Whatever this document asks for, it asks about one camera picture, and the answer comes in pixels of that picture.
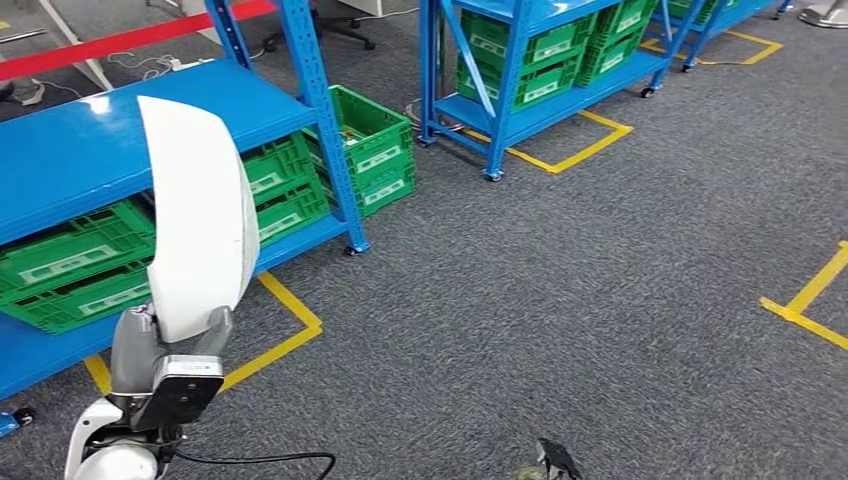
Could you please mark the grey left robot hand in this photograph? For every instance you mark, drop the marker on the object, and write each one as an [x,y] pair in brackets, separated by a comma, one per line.
[132,358]

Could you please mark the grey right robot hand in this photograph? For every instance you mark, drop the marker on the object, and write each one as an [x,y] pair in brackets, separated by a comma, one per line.
[560,460]

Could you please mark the white curved plastic part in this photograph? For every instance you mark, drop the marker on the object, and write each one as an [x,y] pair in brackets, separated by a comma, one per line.
[199,218]

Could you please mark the blue metal shelf rack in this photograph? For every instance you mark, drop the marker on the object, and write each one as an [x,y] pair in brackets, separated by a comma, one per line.
[563,99]
[742,14]
[66,146]

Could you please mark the long red barrier belt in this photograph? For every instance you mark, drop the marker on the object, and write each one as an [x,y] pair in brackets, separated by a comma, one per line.
[99,45]

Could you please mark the open green plastic crate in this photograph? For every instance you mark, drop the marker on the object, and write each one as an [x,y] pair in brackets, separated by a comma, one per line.
[378,132]

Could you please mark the black office chair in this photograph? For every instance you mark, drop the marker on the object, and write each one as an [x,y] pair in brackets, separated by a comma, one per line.
[331,26]

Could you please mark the chrome stanchion base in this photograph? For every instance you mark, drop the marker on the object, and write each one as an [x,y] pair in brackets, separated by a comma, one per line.
[825,13]

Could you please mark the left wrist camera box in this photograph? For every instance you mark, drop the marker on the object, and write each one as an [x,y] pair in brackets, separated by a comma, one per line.
[179,394]

